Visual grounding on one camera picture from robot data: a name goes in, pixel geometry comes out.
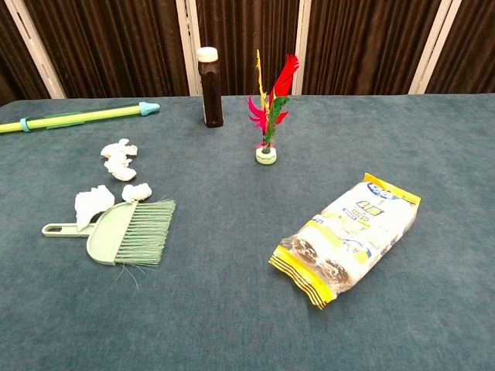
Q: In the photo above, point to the small green hand broom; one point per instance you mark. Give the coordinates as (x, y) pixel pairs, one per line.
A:
(108, 235)

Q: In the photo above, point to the yellow and white snack bag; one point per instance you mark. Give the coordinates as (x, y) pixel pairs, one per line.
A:
(348, 235)

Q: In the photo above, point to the colourful feather shuttlecock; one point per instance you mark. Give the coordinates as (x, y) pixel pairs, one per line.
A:
(266, 155)

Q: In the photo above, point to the dark bottle with white cap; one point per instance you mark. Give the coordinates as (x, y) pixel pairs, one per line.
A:
(212, 96)

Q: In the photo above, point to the small crumpled white paper wad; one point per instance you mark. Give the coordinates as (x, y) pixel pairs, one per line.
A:
(137, 192)

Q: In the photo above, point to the large crumpled white tissue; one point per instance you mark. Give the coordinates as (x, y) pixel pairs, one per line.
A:
(91, 205)

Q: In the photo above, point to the yellow blue toy stick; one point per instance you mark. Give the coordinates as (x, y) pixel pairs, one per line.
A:
(77, 118)

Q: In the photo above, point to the dark brown pleated curtain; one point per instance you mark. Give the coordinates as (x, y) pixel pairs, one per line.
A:
(116, 46)

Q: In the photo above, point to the white metal frame post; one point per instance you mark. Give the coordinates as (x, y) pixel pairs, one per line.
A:
(299, 46)
(188, 38)
(435, 46)
(36, 50)

